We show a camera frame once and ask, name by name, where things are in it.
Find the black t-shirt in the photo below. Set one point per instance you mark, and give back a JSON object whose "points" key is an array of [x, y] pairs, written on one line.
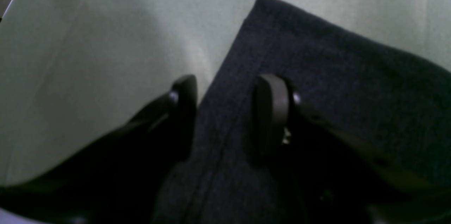
{"points": [[395, 100]]}

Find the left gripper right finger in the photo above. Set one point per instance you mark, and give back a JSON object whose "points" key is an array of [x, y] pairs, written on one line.
{"points": [[300, 144]]}

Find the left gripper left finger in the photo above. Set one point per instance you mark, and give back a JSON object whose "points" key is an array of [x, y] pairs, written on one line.
{"points": [[116, 178]]}

